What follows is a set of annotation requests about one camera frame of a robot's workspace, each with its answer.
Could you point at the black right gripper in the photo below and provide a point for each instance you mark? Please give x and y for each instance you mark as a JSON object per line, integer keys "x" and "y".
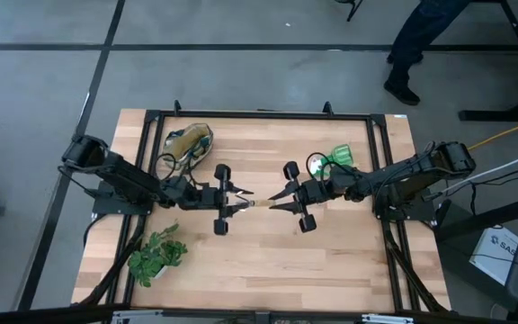
{"x": 310, "y": 192}

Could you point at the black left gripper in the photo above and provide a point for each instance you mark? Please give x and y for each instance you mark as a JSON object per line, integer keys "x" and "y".
{"x": 223, "y": 198}

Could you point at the green spray bottle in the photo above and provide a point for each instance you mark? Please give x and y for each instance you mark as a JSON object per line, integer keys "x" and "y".
{"x": 342, "y": 156}

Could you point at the beige green gardening bag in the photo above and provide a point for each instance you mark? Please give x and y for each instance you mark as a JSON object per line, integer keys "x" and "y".
{"x": 187, "y": 144}

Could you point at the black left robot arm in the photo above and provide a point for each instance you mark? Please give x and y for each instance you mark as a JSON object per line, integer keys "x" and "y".
{"x": 128, "y": 177}

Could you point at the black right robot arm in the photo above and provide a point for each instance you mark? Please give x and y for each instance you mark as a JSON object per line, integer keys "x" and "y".
{"x": 403, "y": 173}

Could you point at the green plant in white pot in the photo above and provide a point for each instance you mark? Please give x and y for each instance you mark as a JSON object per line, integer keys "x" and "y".
{"x": 155, "y": 256}

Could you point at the black chair leg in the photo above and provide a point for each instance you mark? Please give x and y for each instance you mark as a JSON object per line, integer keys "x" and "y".
{"x": 352, "y": 9}

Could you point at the person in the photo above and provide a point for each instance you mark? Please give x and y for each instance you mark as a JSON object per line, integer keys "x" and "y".
{"x": 414, "y": 40}

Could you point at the white cardboard box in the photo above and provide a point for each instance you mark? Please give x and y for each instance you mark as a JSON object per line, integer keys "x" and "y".
{"x": 493, "y": 254}

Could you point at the black metal table frame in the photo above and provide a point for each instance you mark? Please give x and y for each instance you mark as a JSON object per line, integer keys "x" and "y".
{"x": 263, "y": 114}

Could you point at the silver bracket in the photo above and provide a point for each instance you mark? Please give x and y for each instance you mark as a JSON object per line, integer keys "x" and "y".
{"x": 387, "y": 319}
{"x": 135, "y": 317}

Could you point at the black desk frame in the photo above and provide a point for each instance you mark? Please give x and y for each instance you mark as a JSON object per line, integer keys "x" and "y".
{"x": 517, "y": 27}

